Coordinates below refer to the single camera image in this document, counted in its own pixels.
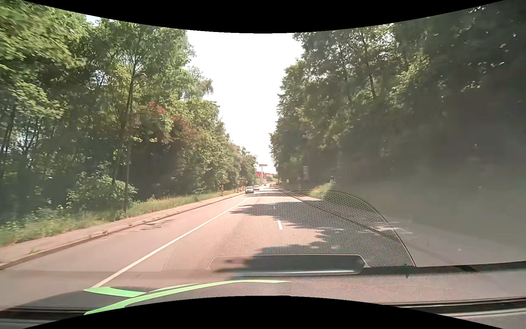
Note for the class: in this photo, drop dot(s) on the lamp post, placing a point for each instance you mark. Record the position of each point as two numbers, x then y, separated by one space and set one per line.
128 137

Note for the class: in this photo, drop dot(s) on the grey asphalt road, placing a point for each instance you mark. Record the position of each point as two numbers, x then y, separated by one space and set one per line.
226 228

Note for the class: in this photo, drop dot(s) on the road sign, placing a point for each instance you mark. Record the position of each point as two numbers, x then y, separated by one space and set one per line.
305 173

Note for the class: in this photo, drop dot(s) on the car's own bonnet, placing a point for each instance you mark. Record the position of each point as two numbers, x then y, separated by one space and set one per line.
290 290

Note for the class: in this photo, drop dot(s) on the grass verge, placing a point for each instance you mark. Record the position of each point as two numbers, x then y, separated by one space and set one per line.
39 224
321 189

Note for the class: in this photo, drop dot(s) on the row of trees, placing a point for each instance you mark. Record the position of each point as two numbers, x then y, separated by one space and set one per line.
85 114
404 105

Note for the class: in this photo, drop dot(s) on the tall red sign pylon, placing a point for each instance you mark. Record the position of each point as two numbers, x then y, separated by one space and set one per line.
262 170

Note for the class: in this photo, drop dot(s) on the road markings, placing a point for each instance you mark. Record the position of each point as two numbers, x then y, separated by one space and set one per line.
162 248

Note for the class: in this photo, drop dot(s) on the paved pavement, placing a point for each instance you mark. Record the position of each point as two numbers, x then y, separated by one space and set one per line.
62 239

